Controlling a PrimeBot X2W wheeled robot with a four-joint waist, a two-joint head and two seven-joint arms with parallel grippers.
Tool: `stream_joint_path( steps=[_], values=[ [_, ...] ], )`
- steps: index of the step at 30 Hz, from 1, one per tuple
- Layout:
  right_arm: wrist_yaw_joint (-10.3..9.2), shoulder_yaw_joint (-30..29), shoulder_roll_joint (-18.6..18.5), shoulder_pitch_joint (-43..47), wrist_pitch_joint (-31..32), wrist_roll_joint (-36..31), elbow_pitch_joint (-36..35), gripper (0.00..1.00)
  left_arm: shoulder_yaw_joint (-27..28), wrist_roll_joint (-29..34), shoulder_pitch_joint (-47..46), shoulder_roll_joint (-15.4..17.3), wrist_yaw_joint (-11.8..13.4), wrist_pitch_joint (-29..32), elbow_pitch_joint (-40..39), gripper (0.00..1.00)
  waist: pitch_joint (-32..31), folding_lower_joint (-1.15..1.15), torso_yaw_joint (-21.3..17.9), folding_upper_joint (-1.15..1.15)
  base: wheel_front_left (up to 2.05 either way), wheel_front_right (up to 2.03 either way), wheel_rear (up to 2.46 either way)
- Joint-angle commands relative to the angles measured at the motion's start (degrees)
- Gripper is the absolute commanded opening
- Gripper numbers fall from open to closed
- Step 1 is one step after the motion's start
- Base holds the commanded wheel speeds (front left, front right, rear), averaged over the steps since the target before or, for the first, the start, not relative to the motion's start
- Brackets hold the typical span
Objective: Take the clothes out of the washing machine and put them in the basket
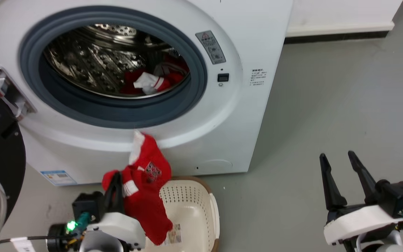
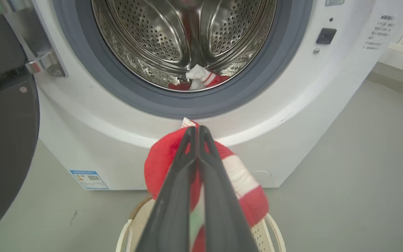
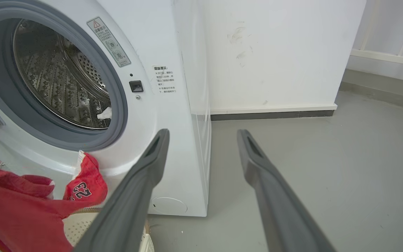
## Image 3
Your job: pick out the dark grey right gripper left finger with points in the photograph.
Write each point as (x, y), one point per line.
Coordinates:
(131, 196)

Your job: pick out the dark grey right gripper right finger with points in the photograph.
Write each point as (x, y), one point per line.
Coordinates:
(278, 203)

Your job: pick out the red basketball jersey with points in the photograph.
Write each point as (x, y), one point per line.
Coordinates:
(23, 206)

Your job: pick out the white perforated laundry basket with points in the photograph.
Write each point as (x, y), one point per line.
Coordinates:
(82, 227)

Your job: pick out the white front-load washing machine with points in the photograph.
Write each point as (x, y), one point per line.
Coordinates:
(93, 98)

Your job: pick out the white cloth in drum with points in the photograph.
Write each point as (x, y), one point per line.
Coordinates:
(105, 113)

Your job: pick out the white railing frame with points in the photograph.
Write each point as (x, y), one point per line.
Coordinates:
(390, 31)

